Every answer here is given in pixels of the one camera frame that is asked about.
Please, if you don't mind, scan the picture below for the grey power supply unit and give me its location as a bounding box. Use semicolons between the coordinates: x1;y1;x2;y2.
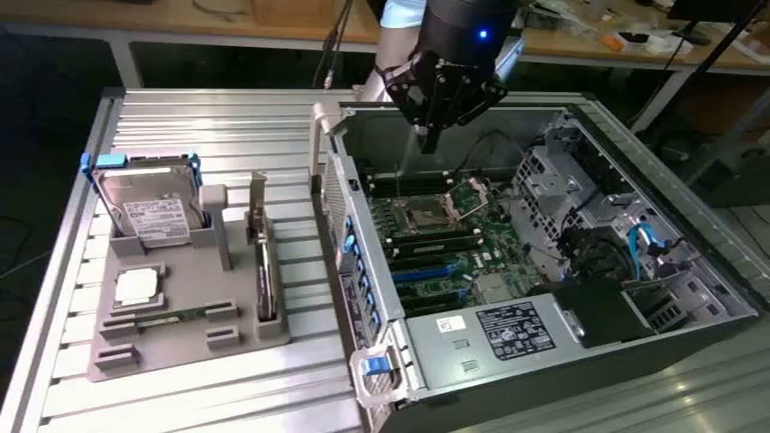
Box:
402;292;588;392

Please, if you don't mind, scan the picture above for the black monitor stand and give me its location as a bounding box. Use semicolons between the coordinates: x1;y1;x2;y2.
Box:
665;0;715;46

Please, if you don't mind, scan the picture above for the green RAM stick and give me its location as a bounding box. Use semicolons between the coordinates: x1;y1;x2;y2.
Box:
134;308;212;324

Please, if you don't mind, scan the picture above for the open black PC case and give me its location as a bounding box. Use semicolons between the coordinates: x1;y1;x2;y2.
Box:
306;101;763;433

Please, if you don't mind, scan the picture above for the green motherboard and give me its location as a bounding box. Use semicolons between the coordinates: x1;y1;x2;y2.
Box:
360;169;568;317

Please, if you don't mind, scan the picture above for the grey plastic parts rack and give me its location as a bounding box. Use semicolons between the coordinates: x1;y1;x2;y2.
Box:
86;182;292;383

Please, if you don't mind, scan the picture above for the hard disk in blue carrier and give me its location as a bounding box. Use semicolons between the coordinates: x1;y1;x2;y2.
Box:
80;152;205;249

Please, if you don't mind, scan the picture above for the CPU socket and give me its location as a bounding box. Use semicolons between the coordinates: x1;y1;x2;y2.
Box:
398;198;449;231

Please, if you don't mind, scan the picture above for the light blue SATA wire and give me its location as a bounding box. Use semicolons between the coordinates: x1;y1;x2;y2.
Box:
627;223;657;279

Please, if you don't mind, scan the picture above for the metal socket cover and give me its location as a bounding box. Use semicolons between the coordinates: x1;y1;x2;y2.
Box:
442;178;492;218

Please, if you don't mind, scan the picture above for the metal slat table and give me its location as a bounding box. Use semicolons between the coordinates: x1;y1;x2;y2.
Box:
0;88;770;433

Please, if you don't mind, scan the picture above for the silver CPU chip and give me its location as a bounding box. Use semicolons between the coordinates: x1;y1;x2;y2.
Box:
114;269;165;309

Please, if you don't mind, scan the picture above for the wooden desk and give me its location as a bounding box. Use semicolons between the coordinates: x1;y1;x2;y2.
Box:
0;0;770;74

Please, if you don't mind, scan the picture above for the black hanging cable with plug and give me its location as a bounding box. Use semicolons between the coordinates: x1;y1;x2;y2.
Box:
312;0;357;89

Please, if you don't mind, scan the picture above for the black slanted pole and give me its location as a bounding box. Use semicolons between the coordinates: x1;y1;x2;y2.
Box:
624;0;760;132

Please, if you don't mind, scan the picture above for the blue expansion slot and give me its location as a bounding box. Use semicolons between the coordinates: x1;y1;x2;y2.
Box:
390;265;453;285

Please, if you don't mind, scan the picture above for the black installed RAM stick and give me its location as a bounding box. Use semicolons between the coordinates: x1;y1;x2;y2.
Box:
389;236;477;259

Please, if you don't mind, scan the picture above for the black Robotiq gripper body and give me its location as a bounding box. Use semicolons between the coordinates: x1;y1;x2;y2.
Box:
413;0;521;73

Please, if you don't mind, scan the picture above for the metal disk bay cage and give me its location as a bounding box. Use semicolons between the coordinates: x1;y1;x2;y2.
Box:
509;112;609;272

